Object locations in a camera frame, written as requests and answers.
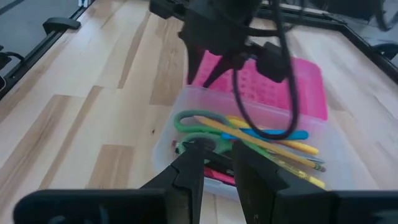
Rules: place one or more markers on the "black table clamp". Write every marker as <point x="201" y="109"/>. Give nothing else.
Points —
<point x="60" y="24"/>

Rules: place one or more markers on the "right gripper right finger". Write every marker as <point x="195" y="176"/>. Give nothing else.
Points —
<point x="267" y="202"/>

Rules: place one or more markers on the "green scissors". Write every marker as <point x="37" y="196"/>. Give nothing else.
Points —
<point x="222" y="146"/>

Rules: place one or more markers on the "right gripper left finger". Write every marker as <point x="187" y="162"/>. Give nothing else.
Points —
<point x="174" y="202"/>

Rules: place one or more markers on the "yellow wooden pencil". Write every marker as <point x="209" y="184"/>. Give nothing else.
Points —
<point x="295" y="157"/>

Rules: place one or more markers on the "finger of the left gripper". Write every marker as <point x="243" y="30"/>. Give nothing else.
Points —
<point x="225" y="67"/>
<point x="194" y="62"/>

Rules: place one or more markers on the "pink highlighter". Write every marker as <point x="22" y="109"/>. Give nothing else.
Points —
<point x="219" y="176"/>

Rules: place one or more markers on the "clear pink-lidded supply box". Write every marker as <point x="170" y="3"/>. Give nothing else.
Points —
<point x="273" y="96"/>

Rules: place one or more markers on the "blue pen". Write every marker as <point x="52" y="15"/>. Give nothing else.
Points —
<point x="301" y="135"/>

